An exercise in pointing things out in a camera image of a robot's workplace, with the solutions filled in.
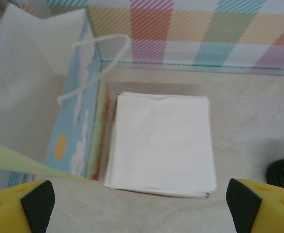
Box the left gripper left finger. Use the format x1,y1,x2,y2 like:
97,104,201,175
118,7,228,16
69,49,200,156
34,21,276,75
0,179,56,233

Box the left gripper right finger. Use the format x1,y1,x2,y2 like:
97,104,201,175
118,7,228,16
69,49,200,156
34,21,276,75
225,178,284,233

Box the beach print paper gift bag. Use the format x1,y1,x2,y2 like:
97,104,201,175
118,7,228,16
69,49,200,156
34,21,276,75
0,2,131,183

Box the stack of white napkins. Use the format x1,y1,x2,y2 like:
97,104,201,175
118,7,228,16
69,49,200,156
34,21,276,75
102,91,217,199

